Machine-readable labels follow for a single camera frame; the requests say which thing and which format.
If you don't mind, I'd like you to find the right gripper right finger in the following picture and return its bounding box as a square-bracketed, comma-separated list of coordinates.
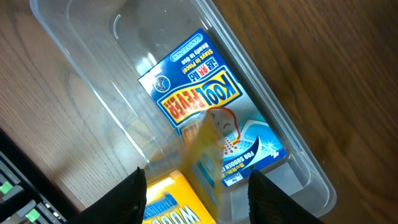
[248, 170, 323, 224]

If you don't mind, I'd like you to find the blue Kool Fever box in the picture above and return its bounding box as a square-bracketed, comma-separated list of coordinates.
[139, 29, 287, 187]

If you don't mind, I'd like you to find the yellow Woods box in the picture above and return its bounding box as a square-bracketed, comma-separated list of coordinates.
[143, 112, 223, 224]

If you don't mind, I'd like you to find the clear plastic container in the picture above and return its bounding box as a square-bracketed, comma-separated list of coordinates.
[30, 0, 336, 223]

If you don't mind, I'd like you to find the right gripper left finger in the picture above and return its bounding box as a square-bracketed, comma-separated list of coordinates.
[67, 167, 147, 224]

